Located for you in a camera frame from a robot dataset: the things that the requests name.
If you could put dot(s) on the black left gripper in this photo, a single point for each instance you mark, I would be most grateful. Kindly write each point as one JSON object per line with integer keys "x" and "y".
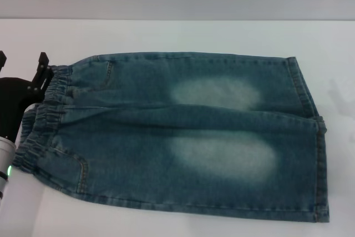
{"x": 12, "y": 101}

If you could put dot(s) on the blue denim shorts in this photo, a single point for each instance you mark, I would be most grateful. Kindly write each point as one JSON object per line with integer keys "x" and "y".
{"x": 166, "y": 126}

